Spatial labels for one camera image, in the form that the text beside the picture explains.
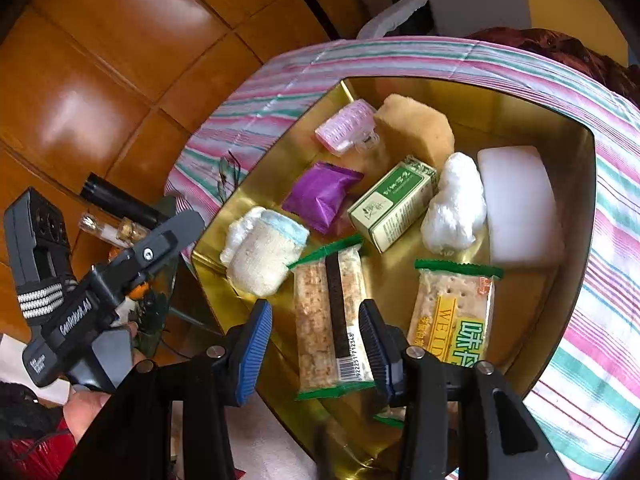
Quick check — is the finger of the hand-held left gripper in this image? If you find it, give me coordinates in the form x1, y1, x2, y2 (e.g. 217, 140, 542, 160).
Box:
106, 210, 206, 307

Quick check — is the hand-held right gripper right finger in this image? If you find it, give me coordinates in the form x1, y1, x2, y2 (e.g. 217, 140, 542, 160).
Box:
358, 299, 568, 480

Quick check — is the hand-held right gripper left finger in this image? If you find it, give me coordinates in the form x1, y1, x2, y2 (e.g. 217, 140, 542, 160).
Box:
60, 299, 274, 480

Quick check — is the clear rice cracker packet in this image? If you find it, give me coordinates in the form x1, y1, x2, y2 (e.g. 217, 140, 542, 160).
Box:
287, 234, 376, 401

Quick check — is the yellow cracker packet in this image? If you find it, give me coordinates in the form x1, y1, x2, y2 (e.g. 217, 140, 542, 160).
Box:
407, 259, 504, 369

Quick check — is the green drink carton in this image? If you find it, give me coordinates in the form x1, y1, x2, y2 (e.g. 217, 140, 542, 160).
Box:
347, 155, 439, 254

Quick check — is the gold tray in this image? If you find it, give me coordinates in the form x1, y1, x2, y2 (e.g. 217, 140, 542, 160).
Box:
192, 76, 596, 480

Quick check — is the white foam block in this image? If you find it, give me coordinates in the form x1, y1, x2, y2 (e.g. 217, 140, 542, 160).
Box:
476, 145, 569, 267

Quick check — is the person's left hand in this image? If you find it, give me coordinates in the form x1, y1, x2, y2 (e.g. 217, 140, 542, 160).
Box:
62, 322, 147, 444

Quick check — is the gold capped glass bottle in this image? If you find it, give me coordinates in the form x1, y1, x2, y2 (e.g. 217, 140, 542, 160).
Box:
117, 217, 151, 247

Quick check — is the black cylinder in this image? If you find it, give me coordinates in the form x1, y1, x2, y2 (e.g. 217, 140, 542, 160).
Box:
81, 172, 166, 226

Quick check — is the clear glass vial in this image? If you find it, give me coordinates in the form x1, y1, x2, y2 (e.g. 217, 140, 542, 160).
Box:
79, 212, 119, 249

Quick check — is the purple snack packet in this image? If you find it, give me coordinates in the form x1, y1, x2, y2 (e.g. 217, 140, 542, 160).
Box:
281, 161, 365, 235

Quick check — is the white crumpled plastic ball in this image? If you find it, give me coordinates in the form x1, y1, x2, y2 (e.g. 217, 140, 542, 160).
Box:
420, 151, 488, 255

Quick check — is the pink hair roller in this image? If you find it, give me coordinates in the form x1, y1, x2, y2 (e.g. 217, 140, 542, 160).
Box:
314, 99, 381, 156

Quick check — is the yellow sponge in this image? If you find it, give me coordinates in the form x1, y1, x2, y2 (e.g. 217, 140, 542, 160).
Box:
374, 93, 456, 169

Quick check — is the white foam pad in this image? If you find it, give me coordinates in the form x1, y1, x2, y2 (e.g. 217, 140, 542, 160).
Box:
356, 0, 431, 41

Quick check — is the maroon blanket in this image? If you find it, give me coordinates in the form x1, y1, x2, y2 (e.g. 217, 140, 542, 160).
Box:
465, 27, 640, 111

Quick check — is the tricolour sofa chair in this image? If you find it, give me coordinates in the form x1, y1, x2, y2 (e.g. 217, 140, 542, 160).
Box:
415, 0, 631, 69

